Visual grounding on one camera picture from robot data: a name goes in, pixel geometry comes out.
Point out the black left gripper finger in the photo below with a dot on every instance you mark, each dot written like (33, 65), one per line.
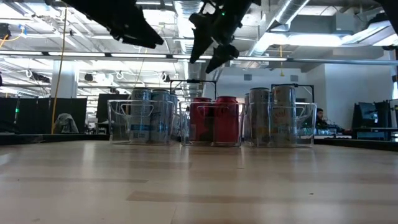
(136, 31)

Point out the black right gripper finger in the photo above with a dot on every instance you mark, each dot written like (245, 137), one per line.
(202, 34)
(225, 53)

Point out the red Coca-Cola Zero can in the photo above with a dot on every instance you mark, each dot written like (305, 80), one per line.
(227, 118)

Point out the red black Vader cola can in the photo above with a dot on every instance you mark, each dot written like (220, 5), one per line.
(201, 115)

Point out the clear plastic storage bin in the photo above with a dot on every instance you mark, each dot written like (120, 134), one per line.
(186, 137)
(119, 130)
(306, 124)

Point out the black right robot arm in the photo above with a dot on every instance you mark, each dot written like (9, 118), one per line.
(390, 9)

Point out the white ceiling light bar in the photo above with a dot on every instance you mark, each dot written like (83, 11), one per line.
(21, 53)
(183, 57)
(261, 58)
(138, 55)
(76, 54)

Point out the black ceiling spotlight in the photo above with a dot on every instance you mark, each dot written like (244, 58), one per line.
(166, 77)
(88, 77)

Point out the white pillar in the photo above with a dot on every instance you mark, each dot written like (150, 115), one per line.
(63, 81)

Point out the black panel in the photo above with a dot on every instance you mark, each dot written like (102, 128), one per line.
(102, 109)

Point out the black ceiling device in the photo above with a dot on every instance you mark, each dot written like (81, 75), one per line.
(4, 31)

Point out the person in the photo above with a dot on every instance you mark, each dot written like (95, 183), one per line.
(320, 119)

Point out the grey horizontal pipe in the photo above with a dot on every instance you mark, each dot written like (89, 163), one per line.
(342, 61)

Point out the chair with grey jacket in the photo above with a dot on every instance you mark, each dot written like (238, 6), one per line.
(66, 124)

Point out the black partition panels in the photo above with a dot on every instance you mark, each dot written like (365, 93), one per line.
(34, 115)

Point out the black pole green light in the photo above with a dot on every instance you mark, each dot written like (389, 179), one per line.
(17, 110)

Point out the black monitor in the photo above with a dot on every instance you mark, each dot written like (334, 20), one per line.
(394, 118)
(368, 115)

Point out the silver ventilation duct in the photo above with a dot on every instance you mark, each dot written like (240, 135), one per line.
(183, 18)
(289, 12)

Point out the grey wall vent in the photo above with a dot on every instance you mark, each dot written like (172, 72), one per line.
(247, 77)
(293, 77)

